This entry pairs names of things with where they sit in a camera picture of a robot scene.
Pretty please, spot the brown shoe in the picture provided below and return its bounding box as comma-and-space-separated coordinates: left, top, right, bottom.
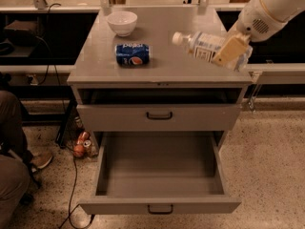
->
30, 151, 53, 172

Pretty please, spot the open grey lower drawer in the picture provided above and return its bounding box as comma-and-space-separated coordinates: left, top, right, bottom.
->
79, 132, 241, 215

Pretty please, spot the white ceramic bowl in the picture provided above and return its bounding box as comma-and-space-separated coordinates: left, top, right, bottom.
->
107, 11, 137, 36

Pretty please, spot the clear plastic water bottle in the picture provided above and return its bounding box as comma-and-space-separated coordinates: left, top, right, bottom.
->
172, 31, 253, 71

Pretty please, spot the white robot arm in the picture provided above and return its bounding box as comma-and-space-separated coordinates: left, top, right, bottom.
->
212, 0, 305, 66

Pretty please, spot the black drawer handle upper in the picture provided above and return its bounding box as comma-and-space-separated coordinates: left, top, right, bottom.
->
146, 112, 173, 120

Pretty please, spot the orange soda can on floor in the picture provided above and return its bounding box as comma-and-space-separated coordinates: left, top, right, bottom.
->
73, 144, 86, 158

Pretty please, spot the black cable on floor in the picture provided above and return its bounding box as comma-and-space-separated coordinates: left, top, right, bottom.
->
37, 3, 96, 229

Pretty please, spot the blue pepsi can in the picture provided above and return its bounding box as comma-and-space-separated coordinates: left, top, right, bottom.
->
114, 43, 151, 66

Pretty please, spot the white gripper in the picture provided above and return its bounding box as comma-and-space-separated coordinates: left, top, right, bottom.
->
212, 0, 283, 67

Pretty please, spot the silver soda can on floor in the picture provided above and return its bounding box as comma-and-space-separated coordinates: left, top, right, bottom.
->
83, 139, 92, 156

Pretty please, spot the black drawer handle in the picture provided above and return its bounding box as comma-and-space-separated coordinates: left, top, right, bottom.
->
146, 112, 173, 120
147, 204, 173, 215

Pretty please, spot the person leg in brown trousers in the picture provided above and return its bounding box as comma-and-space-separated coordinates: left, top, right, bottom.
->
0, 91, 30, 229

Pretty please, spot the black drawer handle lower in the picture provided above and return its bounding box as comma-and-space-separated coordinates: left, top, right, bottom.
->
147, 204, 173, 215

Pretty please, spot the grey metal drawer cabinet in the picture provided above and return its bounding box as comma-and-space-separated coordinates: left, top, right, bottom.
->
68, 6, 251, 145

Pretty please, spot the closed grey upper drawer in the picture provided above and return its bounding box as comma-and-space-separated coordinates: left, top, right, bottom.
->
77, 104, 241, 132

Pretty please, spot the red soda can on floor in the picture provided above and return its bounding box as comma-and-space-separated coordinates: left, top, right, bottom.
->
76, 131, 91, 145

